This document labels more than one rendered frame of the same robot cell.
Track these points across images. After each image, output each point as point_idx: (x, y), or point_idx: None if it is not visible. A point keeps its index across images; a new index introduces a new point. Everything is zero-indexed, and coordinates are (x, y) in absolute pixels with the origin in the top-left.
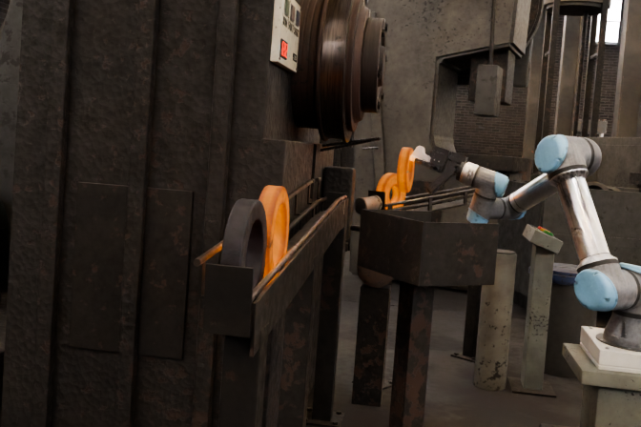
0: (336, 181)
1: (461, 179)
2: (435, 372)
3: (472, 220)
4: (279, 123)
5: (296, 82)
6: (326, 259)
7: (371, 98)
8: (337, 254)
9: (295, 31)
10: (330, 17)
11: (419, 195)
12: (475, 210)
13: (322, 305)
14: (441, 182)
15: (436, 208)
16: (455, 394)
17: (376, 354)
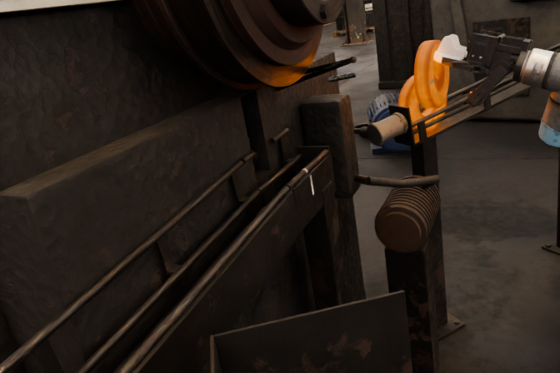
0: (318, 122)
1: (522, 81)
2: (519, 287)
3: (548, 141)
4: (99, 114)
5: (145, 15)
6: (310, 249)
7: (296, 7)
8: (322, 243)
9: None
10: None
11: (471, 87)
12: (552, 126)
13: (318, 305)
14: (488, 89)
15: (498, 99)
16: (544, 342)
17: (419, 327)
